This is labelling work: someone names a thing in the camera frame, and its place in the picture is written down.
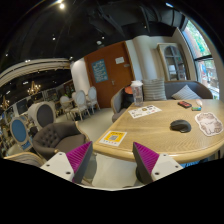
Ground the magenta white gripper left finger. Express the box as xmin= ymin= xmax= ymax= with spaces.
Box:
xmin=42 ymin=142 xmax=93 ymax=184

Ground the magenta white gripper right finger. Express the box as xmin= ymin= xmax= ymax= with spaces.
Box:
xmin=133 ymin=142 xmax=182 ymax=185

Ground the black computer mouse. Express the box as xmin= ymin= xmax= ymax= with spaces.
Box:
xmin=170 ymin=120 xmax=191 ymax=133

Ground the grey tufted armchair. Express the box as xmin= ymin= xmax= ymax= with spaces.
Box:
xmin=33 ymin=121 xmax=89 ymax=160

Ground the yellow QR code sticker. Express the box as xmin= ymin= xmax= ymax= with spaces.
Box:
xmin=99 ymin=131 xmax=127 ymax=146

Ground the white menu card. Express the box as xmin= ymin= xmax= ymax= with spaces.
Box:
xmin=129 ymin=105 xmax=161 ymax=119

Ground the grey round-back chair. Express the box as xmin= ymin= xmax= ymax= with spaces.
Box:
xmin=28 ymin=101 xmax=56 ymax=130

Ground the blue round-back chair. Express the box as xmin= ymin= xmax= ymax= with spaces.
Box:
xmin=10 ymin=117 xmax=32 ymax=151

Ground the white dining chair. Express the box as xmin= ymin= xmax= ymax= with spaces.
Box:
xmin=87 ymin=86 xmax=100 ymax=109
xmin=71 ymin=90 xmax=89 ymax=118

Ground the small green box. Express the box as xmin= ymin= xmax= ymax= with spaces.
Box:
xmin=191 ymin=107 xmax=201 ymax=111

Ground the striped cushion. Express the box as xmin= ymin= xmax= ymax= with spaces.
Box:
xmin=143 ymin=79 xmax=166 ymax=101

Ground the grey sofa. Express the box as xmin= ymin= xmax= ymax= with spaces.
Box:
xmin=111 ymin=79 xmax=213 ymax=122

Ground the small pink object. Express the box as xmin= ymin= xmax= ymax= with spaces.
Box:
xmin=196 ymin=99 xmax=203 ymax=107

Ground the clear plastic jar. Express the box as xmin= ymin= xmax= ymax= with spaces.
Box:
xmin=131 ymin=80 xmax=143 ymax=106

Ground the white grey cushion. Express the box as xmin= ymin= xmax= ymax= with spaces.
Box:
xmin=172 ymin=85 xmax=200 ymax=100

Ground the gold chandelier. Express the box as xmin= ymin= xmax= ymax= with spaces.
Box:
xmin=27 ymin=82 xmax=40 ymax=95

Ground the blue chalkboard sign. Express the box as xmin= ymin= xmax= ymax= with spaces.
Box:
xmin=91 ymin=59 xmax=108 ymax=83

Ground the orange wooden door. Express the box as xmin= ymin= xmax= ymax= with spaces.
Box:
xmin=84 ymin=42 xmax=134 ymax=108

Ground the glass display cabinet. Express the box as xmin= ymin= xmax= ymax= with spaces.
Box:
xmin=157 ymin=43 xmax=189 ymax=81

